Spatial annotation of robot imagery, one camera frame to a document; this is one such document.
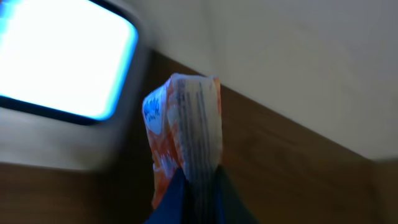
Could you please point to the orange snack packet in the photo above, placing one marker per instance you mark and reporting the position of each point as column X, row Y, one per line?
column 184, row 128

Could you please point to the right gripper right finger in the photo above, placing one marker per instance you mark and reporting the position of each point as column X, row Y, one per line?
column 229, row 209

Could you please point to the white barcode scanner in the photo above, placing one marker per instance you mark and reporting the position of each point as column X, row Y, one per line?
column 71, row 73

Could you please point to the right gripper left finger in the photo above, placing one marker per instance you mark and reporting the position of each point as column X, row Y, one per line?
column 171, row 208

